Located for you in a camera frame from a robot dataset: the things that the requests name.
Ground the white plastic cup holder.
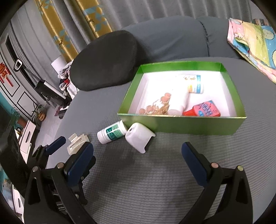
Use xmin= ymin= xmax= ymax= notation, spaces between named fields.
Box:
xmin=125 ymin=122 xmax=156 ymax=154

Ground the white tube bottle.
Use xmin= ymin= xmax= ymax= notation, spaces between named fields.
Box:
xmin=167 ymin=92 xmax=189 ymax=116

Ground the amber hair clip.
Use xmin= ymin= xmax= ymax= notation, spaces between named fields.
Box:
xmin=138 ymin=93 xmax=171 ymax=115

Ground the clear square glass bottle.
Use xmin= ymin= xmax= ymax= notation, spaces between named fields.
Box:
xmin=67 ymin=133 xmax=90 ymax=155

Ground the red door ornament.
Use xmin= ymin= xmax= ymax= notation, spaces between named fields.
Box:
xmin=0 ymin=63 xmax=14 ymax=87

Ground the black round cushion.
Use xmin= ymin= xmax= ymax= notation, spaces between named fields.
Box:
xmin=70 ymin=30 xmax=138 ymax=91

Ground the white bottle blue cap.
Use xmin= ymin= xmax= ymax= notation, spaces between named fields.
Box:
xmin=184 ymin=74 xmax=204 ymax=94

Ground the colourful cartoon blanket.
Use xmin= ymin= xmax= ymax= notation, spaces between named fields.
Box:
xmin=227 ymin=18 xmax=275 ymax=83

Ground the white drawer cabinet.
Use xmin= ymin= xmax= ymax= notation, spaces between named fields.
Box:
xmin=19 ymin=121 xmax=36 ymax=154

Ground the red pink bottle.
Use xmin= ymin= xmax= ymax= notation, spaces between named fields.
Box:
xmin=183 ymin=100 xmax=221 ymax=117

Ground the green cardboard box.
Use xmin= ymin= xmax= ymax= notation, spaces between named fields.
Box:
xmin=118 ymin=61 xmax=246 ymax=135

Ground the black tripod stand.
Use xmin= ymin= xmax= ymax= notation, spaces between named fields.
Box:
xmin=13 ymin=58 xmax=72 ymax=107

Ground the grey and gold curtain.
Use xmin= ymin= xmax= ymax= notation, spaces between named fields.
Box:
xmin=6 ymin=1 xmax=253 ymax=86

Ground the small potted plant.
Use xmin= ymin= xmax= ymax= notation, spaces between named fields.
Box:
xmin=32 ymin=105 xmax=47 ymax=123

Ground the white bottle green label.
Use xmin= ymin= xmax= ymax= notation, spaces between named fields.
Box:
xmin=97 ymin=120 xmax=127 ymax=145

